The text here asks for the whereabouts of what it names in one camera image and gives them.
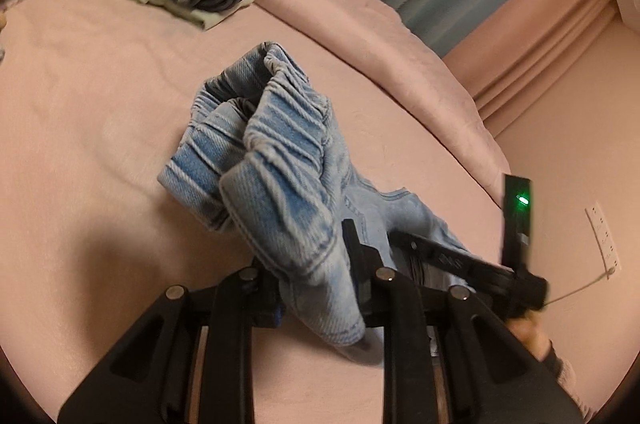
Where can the white wall socket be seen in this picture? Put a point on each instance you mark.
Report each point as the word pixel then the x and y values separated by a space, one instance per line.
pixel 602 236

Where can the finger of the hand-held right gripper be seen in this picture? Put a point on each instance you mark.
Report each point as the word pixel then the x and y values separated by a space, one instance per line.
pixel 412 245

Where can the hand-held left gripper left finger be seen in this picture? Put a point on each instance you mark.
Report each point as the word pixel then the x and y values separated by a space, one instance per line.
pixel 272 311

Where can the light blue denim pants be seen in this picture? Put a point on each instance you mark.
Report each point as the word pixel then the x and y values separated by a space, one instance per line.
pixel 280 164

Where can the pink curtain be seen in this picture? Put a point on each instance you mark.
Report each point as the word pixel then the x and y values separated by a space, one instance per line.
pixel 540 49

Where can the person's right hand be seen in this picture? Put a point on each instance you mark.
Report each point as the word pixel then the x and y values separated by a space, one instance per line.
pixel 530 334

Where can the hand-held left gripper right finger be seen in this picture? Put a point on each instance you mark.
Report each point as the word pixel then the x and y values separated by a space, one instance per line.
pixel 356 269

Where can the pink duvet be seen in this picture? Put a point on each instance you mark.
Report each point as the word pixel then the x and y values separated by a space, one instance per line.
pixel 360 29

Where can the person's right forearm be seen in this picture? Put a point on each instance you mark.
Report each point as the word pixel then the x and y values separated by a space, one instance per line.
pixel 567 379

